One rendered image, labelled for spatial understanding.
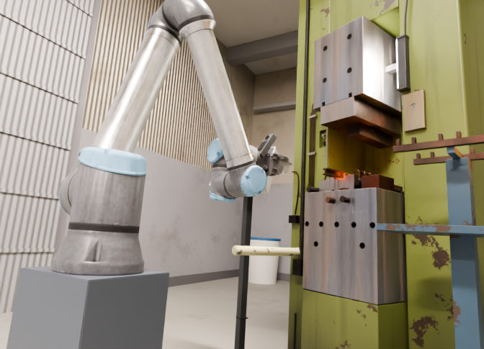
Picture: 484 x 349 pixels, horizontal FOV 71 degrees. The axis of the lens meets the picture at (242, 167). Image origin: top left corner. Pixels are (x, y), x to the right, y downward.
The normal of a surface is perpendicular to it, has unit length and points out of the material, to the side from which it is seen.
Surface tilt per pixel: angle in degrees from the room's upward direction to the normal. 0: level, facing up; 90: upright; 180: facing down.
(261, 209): 90
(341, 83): 90
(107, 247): 70
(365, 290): 90
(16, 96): 90
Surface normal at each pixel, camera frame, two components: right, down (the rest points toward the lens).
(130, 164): 0.76, -0.15
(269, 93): -0.48, -0.20
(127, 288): 0.88, -0.04
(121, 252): 0.72, -0.41
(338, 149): 0.61, -0.11
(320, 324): -0.79, -0.17
